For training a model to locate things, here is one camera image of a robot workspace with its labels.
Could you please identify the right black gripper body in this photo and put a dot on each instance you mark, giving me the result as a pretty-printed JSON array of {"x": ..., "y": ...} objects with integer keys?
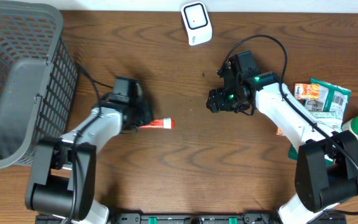
[{"x": 228, "y": 99}]

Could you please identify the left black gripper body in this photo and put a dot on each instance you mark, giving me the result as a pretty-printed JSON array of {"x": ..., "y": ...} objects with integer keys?
[{"x": 140, "y": 117}]

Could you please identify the red sachet packet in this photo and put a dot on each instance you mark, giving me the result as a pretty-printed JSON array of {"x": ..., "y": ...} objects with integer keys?
[{"x": 164, "y": 123}]

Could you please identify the orange white box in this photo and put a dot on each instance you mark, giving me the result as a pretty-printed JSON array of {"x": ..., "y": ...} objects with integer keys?
[{"x": 279, "y": 132}]

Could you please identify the orange small box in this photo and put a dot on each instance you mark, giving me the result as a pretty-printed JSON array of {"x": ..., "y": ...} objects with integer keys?
[{"x": 304, "y": 91}]

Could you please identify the mint green wipes packet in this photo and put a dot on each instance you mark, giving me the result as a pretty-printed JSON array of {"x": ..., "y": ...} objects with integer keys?
[{"x": 330, "y": 118}]

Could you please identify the green white sponge package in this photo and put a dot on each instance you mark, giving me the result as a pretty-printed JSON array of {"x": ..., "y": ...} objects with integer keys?
[{"x": 331, "y": 98}]

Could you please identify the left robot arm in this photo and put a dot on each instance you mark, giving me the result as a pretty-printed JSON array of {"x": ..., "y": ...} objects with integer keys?
[{"x": 63, "y": 173}]

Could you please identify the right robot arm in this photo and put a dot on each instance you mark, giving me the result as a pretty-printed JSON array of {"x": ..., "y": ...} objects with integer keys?
[{"x": 327, "y": 165}]

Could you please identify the white barcode scanner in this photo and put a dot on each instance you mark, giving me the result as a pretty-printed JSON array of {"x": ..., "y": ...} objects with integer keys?
[{"x": 196, "y": 23}]

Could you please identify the grey plastic mesh basket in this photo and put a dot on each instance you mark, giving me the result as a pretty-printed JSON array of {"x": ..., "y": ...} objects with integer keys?
[{"x": 38, "y": 79}]

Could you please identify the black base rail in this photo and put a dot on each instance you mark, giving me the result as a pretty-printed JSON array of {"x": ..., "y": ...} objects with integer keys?
[{"x": 248, "y": 218}]

